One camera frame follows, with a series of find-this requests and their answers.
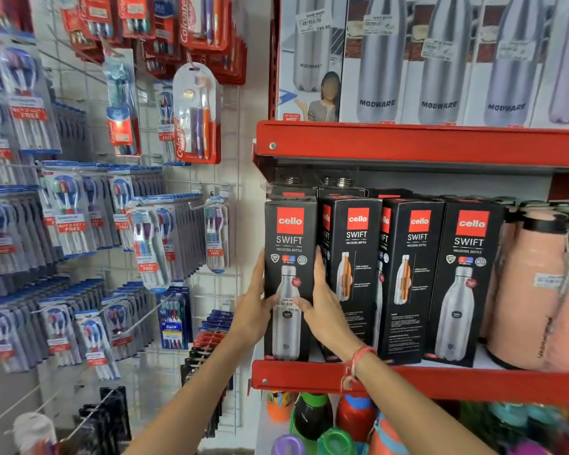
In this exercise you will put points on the red thread wristband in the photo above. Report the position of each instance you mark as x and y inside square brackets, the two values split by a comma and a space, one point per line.
[354, 363]

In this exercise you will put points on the person's right thumb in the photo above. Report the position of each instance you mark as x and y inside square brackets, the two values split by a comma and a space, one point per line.
[302, 306]

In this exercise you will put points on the clear toothbrush blister pack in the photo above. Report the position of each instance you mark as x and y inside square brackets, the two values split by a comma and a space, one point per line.
[216, 236]

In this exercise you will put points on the stack of mixed toothbrush packs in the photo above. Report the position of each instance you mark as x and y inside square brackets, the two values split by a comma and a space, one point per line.
[204, 341]

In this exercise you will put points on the person's left forearm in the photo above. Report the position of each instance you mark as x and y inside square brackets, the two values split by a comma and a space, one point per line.
[194, 402]

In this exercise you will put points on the bunch of dark packs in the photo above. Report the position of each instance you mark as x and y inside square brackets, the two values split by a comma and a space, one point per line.
[71, 130]

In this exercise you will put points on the row of black bottle boxes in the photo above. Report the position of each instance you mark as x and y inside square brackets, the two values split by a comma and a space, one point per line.
[464, 260]

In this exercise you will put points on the purple bottle lid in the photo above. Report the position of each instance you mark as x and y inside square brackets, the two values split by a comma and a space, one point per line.
[288, 446]

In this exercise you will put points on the steel bottle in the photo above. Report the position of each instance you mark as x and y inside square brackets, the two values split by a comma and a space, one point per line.
[344, 182]

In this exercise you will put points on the person's left thumb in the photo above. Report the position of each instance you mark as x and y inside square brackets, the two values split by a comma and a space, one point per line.
[272, 303]

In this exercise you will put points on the green bottle lid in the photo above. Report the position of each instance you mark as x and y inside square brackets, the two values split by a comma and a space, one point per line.
[336, 443]

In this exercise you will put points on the red metal shelf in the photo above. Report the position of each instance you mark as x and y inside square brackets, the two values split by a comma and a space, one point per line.
[455, 381]
[408, 144]

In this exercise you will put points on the black bottle with green lid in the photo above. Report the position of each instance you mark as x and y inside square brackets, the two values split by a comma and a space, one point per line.
[313, 419]

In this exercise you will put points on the person's right hand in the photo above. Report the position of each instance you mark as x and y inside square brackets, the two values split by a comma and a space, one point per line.
[329, 322]

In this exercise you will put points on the white hanging item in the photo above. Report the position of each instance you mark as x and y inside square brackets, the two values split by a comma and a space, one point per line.
[33, 435]

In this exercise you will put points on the person's left hand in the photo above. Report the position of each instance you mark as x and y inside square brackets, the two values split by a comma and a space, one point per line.
[249, 317]

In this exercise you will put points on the bunch of red toothbrush packs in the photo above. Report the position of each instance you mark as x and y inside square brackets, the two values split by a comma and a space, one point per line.
[204, 23]

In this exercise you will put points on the blue toothbrush blister pack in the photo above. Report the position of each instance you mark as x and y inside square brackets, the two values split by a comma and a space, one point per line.
[121, 108]

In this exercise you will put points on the group of teal bottles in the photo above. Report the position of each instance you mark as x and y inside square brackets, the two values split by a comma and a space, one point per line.
[512, 421]

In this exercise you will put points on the bunch of black packs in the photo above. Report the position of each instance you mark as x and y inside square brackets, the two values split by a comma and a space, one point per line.
[109, 421]

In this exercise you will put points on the red bottle with blue lid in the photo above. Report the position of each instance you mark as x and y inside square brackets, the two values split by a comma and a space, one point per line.
[355, 419]

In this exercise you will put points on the person's right forearm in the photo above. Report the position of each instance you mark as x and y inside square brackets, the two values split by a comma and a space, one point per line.
[408, 412]

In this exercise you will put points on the black vacuum bottle carton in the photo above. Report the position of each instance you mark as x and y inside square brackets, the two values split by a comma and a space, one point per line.
[290, 241]

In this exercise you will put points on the orange printed bottle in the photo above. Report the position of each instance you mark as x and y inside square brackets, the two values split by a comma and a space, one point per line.
[279, 406]

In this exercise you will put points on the red shelf upright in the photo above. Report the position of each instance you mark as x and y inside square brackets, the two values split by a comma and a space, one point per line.
[273, 56]

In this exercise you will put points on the dark blue toothbrush multipack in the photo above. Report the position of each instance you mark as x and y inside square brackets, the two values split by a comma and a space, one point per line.
[173, 322]

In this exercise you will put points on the orange toothbrush blister pack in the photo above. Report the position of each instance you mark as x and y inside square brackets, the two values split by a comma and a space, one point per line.
[197, 113]

